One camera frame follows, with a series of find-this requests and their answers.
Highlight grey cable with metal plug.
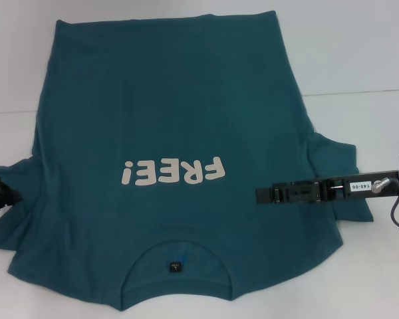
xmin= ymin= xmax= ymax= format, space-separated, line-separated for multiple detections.
xmin=370 ymin=177 xmax=399 ymax=233

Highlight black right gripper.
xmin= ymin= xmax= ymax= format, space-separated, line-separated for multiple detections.
xmin=255 ymin=170 xmax=399 ymax=204

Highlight blue t-shirt with FREE print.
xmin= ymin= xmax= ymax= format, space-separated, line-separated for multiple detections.
xmin=0 ymin=10 xmax=375 ymax=312

